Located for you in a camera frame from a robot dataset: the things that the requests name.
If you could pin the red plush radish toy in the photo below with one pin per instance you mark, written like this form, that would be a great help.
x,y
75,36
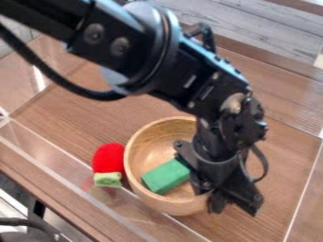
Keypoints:
x,y
109,165

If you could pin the brown wooden bowl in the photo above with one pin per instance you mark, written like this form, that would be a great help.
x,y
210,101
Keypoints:
x,y
150,148

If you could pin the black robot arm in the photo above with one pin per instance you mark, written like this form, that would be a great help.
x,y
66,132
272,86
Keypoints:
x,y
152,57

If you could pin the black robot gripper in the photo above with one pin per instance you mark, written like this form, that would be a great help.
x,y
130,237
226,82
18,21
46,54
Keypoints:
x,y
225,179

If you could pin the green rectangular block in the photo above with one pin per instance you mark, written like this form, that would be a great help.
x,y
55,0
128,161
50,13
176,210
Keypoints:
x,y
164,178

